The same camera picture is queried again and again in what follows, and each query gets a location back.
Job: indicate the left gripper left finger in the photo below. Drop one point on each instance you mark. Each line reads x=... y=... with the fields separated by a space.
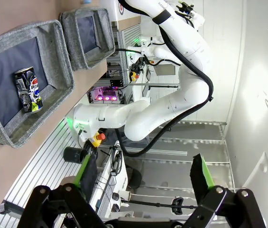
x=88 y=178

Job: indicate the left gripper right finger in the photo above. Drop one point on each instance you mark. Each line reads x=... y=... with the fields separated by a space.
x=199 y=180

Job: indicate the crushed black Pepsi can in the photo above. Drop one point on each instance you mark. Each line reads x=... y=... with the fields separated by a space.
x=29 y=90

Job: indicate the white lab robot arm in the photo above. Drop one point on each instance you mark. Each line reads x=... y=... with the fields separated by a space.
x=162 y=51

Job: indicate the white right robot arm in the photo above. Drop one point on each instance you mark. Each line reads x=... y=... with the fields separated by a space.
x=190 y=71

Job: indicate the black cylinder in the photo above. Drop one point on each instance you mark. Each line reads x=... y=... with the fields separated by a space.
x=73 y=154

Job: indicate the black pole with loop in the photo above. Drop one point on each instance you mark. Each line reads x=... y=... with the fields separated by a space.
x=176 y=205

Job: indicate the yellow red emergency stop button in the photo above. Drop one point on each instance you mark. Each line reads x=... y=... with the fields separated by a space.
x=134 y=76
x=95 y=141

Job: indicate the metal shelf rack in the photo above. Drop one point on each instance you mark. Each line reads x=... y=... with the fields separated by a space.
x=195 y=140

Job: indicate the white paper cup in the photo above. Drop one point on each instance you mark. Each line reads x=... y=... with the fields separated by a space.
x=126 y=194

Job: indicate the black stool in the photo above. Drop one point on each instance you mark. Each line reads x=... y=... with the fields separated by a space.
x=135 y=178

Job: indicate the slotted aluminium mounting plate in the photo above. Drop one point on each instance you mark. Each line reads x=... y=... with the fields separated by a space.
x=43 y=166

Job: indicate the computer with purple lights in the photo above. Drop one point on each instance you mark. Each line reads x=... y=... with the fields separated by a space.
x=105 y=97

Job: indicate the grey fabric basket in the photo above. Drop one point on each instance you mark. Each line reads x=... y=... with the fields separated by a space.
x=86 y=31
x=53 y=47

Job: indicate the black green lab gripper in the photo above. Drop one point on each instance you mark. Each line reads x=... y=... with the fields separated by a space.
x=184 y=8

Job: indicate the black bracket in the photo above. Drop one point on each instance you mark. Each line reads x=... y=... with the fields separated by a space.
x=5 y=206

